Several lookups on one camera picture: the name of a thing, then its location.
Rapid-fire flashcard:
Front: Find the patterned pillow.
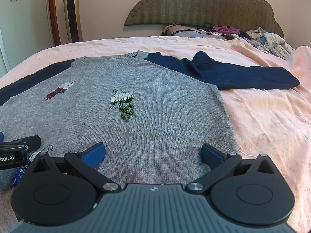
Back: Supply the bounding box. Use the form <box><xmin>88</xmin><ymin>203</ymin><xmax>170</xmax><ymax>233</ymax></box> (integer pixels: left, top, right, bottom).
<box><xmin>162</xmin><ymin>24</ymin><xmax>229</xmax><ymax>39</ymax></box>

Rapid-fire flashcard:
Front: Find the purple cloth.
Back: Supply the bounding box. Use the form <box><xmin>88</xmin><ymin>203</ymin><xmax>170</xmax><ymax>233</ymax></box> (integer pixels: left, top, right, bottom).
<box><xmin>211</xmin><ymin>25</ymin><xmax>241</xmax><ymax>36</ymax></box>

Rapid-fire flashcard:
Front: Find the pile of pale clothes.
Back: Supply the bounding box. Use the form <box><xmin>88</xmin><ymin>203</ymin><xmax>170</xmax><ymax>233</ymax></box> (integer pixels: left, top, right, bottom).
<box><xmin>245</xmin><ymin>27</ymin><xmax>295</xmax><ymax>59</ymax></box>

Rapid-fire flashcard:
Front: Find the grey sweater with navy sleeves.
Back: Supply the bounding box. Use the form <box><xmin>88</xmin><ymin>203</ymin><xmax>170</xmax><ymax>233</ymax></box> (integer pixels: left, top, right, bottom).
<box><xmin>0</xmin><ymin>50</ymin><xmax>300</xmax><ymax>214</ymax></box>

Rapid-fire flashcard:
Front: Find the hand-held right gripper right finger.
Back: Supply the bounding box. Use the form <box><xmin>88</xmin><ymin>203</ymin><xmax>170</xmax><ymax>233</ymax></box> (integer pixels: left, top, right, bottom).
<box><xmin>185</xmin><ymin>143</ymin><xmax>280</xmax><ymax>195</ymax></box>

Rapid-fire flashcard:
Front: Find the white wardrobe with flower stickers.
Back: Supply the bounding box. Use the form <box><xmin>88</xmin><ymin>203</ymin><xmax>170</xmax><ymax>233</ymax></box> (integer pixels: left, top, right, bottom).
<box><xmin>0</xmin><ymin>0</ymin><xmax>55</xmax><ymax>78</ymax></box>

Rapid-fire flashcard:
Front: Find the olive padded headboard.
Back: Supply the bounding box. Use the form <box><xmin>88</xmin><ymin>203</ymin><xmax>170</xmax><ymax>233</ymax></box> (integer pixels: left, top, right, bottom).
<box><xmin>124</xmin><ymin>0</ymin><xmax>285</xmax><ymax>39</ymax></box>

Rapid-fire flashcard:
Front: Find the pink bed sheet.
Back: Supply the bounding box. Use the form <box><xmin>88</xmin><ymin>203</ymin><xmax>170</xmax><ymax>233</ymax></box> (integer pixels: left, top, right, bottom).
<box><xmin>0</xmin><ymin>36</ymin><xmax>311</xmax><ymax>233</ymax></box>

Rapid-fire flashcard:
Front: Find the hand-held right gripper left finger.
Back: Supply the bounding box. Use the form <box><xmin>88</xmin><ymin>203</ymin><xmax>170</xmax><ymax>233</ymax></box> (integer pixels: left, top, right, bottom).
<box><xmin>30</xmin><ymin>143</ymin><xmax>122</xmax><ymax>196</ymax></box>

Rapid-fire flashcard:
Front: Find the gold tower heater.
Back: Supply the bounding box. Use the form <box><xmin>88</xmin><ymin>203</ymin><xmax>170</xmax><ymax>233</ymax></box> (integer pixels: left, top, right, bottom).
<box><xmin>63</xmin><ymin>0</ymin><xmax>83</xmax><ymax>43</ymax></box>

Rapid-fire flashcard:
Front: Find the brown wooden door frame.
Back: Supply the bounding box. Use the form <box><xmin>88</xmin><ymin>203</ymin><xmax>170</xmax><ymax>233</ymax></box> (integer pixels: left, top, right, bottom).
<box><xmin>47</xmin><ymin>0</ymin><xmax>61</xmax><ymax>46</ymax></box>

